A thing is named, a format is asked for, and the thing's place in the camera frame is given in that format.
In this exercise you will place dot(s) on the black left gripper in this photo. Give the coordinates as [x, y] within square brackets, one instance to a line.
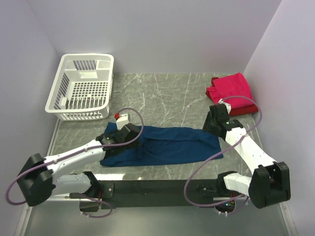
[133, 146]

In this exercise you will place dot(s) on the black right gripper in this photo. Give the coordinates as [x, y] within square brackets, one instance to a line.
[206, 125]

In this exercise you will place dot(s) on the blue t shirt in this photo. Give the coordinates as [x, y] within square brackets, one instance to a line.
[167, 146]

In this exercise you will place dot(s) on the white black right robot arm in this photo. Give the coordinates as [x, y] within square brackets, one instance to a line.
[270, 180]

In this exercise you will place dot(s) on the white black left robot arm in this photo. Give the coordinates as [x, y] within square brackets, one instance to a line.
[43, 177]

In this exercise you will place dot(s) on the red folded t shirt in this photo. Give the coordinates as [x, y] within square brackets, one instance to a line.
[239, 111]

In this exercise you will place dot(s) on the pink folded t shirt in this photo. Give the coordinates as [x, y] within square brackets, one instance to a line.
[232, 89]

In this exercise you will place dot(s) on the white plastic basket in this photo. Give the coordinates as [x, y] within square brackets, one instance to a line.
[82, 87]

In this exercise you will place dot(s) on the black base beam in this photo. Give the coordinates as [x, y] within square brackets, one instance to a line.
[156, 193]

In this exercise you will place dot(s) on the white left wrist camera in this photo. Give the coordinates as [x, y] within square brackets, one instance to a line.
[122, 120]

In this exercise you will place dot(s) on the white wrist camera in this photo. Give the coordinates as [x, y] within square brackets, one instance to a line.
[122, 120]
[227, 105]

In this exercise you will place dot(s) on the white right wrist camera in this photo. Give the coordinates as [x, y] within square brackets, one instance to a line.
[227, 105]

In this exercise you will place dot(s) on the aluminium rail frame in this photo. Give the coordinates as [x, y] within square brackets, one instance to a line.
[60, 216]

